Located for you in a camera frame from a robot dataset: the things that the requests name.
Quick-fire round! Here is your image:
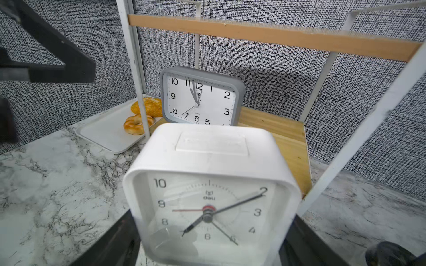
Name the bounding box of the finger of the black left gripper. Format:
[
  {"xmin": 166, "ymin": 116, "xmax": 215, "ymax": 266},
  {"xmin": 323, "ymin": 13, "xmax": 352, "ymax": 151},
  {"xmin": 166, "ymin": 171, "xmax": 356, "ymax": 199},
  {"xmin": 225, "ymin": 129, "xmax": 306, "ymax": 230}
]
[
  {"xmin": 1, "ymin": 1, "xmax": 96, "ymax": 83},
  {"xmin": 1, "ymin": 98, "xmax": 18, "ymax": 144}
]

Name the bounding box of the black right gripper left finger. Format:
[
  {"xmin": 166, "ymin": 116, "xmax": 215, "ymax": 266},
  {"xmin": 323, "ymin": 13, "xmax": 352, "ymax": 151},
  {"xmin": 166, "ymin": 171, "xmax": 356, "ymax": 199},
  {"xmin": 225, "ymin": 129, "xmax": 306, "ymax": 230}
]
[{"xmin": 71, "ymin": 211, "xmax": 141, "ymax": 266}]

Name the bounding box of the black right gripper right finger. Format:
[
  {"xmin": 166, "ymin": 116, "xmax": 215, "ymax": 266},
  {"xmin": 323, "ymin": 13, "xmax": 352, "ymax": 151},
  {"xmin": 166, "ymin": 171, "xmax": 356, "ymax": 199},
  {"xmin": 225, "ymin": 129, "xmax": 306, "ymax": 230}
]
[{"xmin": 278, "ymin": 216, "xmax": 348, "ymax": 266}]

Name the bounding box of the small white square alarm clock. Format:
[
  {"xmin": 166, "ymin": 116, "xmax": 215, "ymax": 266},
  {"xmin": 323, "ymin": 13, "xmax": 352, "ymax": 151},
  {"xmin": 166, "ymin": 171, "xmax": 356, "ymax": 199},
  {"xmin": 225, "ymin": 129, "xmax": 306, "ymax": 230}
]
[{"xmin": 123, "ymin": 123, "xmax": 301, "ymax": 266}]

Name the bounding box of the grey square alarm clock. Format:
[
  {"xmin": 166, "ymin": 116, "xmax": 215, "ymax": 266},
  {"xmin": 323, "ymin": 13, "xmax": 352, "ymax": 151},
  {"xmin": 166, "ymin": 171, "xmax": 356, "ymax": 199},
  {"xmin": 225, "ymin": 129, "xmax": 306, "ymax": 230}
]
[{"xmin": 160, "ymin": 66, "xmax": 245, "ymax": 126}]

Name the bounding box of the white rectangular tray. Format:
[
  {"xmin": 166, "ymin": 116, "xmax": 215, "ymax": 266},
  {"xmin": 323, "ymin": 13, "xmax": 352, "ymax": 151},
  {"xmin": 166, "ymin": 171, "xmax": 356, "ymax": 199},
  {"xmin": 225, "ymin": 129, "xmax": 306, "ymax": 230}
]
[{"xmin": 75, "ymin": 98, "xmax": 145, "ymax": 154}]

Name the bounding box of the oval brown bread loaf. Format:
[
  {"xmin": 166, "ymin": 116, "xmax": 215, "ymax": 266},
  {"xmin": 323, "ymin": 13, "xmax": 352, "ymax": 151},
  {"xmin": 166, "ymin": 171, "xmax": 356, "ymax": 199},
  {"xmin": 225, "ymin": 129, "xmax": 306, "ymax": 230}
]
[{"xmin": 130, "ymin": 97, "xmax": 163, "ymax": 117}]

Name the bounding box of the glazed bagel ring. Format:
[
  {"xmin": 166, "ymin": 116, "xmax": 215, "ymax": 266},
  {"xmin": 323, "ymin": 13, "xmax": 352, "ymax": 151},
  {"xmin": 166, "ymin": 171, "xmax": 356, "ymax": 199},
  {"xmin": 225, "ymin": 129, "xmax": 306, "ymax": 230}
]
[{"xmin": 123, "ymin": 113, "xmax": 155, "ymax": 136}]

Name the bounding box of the wooden two-tier white-frame shelf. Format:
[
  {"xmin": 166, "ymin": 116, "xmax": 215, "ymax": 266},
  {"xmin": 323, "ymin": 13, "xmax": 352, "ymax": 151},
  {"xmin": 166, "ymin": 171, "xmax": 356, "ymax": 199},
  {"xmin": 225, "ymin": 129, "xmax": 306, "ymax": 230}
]
[{"xmin": 117, "ymin": 1, "xmax": 426, "ymax": 216}]

